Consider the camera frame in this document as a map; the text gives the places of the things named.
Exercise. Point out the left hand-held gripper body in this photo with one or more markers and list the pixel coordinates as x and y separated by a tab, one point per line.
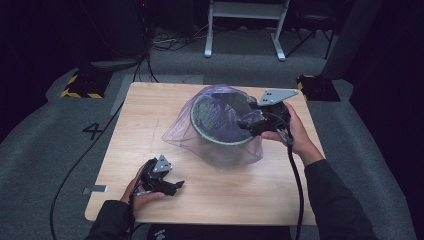
153	178

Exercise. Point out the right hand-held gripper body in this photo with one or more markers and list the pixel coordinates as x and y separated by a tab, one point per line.
275	116

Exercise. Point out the green plastic bin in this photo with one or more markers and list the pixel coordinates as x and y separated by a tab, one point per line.
213	120

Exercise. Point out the purple plastic bag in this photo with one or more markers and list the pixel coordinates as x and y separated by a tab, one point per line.
181	133

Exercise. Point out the person's left hand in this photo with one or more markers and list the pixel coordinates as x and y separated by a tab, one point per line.
146	198

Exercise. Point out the person's right hand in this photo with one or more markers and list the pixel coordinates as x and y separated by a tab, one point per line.
301	140

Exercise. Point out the black yellow striped base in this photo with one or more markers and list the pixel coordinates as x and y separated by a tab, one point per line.
318	88
86	85

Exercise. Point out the grey tape strip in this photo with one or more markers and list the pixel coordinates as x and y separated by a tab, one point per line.
95	189

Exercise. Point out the person's dark lap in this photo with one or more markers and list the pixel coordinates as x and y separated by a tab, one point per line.
220	232

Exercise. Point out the black tripod stand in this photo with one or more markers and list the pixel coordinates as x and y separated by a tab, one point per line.
311	33

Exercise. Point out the white metal stand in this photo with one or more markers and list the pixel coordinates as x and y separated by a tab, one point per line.
246	10

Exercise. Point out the grey pillar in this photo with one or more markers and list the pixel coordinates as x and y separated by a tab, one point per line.
350	36

